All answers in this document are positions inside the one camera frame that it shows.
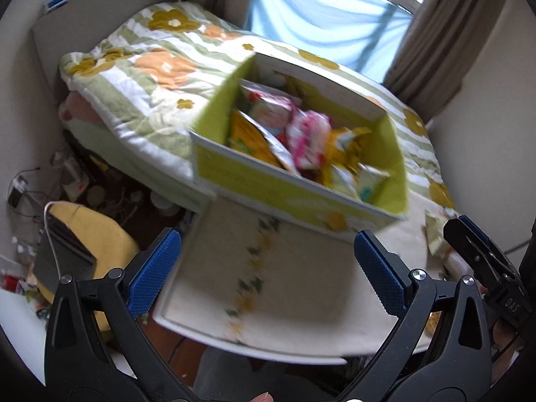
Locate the white tablecloth with floral stripe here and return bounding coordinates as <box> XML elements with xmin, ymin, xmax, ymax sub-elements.
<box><xmin>153</xmin><ymin>193</ymin><xmax>451</xmax><ymax>365</ymax></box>

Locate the yellow green snack packet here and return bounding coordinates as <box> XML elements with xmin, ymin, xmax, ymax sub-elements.
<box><xmin>425</xmin><ymin>211</ymin><xmax>455</xmax><ymax>257</ymax></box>

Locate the white cable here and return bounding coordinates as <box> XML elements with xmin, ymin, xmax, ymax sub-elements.
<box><xmin>43</xmin><ymin>201</ymin><xmax>80</xmax><ymax>279</ymax></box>

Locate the pink snack packet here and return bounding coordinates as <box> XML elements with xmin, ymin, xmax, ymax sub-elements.
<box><xmin>287</xmin><ymin>111</ymin><xmax>333</xmax><ymax>170</ymax></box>

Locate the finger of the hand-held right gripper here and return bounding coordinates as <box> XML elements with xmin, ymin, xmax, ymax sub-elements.
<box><xmin>458</xmin><ymin>215</ymin><xmax>519</xmax><ymax>271</ymax></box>
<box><xmin>443</xmin><ymin>219</ymin><xmax>505</xmax><ymax>291</ymax></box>

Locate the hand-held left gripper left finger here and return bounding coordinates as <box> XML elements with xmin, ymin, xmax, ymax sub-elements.
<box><xmin>44</xmin><ymin>227</ymin><xmax>197</xmax><ymax>402</ymax></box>

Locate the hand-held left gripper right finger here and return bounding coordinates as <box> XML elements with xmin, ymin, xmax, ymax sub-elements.
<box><xmin>335</xmin><ymin>230</ymin><xmax>492</xmax><ymax>402</ymax></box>

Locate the person's right hand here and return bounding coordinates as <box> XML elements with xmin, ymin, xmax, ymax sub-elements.
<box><xmin>492</xmin><ymin>322</ymin><xmax>514</xmax><ymax>353</ymax></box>

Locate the green cardboard storage box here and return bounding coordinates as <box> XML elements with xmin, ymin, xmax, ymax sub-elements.
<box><xmin>189</xmin><ymin>52</ymin><xmax>410</xmax><ymax>235</ymax></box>

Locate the black charger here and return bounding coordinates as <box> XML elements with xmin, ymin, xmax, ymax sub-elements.
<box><xmin>7</xmin><ymin>176</ymin><xmax>30</xmax><ymax>208</ymax></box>

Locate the pile of snack packets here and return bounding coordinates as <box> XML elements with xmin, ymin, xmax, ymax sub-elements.
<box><xmin>228</xmin><ymin>73</ymin><xmax>392</xmax><ymax>202</ymax></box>

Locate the striped floral blanket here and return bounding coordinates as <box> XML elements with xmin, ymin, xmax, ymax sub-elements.
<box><xmin>58</xmin><ymin>2</ymin><xmax>457</xmax><ymax>218</ymax></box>

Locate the yellow cushion chair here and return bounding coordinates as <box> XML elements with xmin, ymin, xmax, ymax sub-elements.
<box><xmin>38</xmin><ymin>201</ymin><xmax>141</xmax><ymax>331</ymax></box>

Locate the pink pillow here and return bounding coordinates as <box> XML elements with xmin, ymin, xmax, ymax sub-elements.
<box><xmin>59</xmin><ymin>90</ymin><xmax>103</xmax><ymax>124</ymax></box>

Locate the black flat case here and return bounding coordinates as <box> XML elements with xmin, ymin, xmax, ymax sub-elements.
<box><xmin>33</xmin><ymin>211</ymin><xmax>98</xmax><ymax>283</ymax></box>

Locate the light blue cloth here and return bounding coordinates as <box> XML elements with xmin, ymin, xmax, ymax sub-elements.
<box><xmin>245</xmin><ymin>0</ymin><xmax>413</xmax><ymax>84</ymax></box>

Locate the grey headboard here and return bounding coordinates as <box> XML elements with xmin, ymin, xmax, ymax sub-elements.
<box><xmin>31</xmin><ymin>0</ymin><xmax>181</xmax><ymax>105</ymax></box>

